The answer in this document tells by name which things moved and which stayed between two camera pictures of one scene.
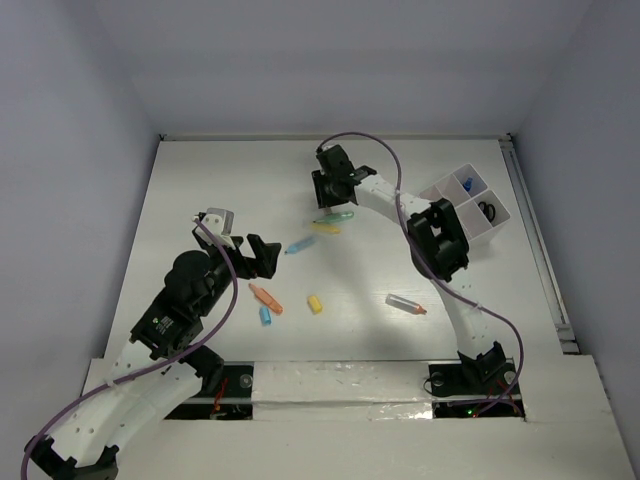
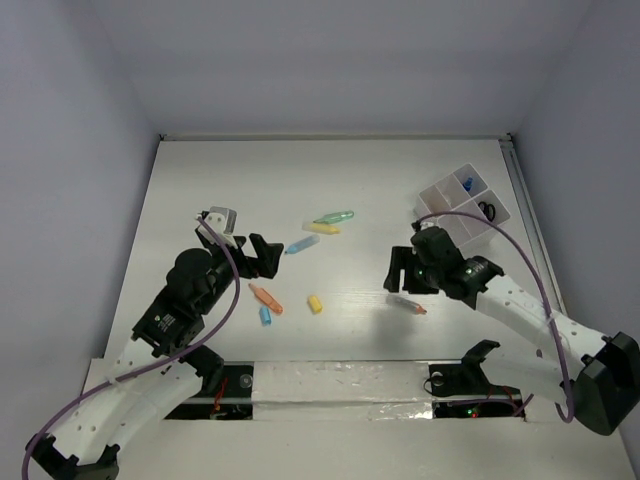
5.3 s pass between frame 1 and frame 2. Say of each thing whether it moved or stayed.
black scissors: stayed
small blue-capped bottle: stayed
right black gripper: moved
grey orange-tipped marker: stayed
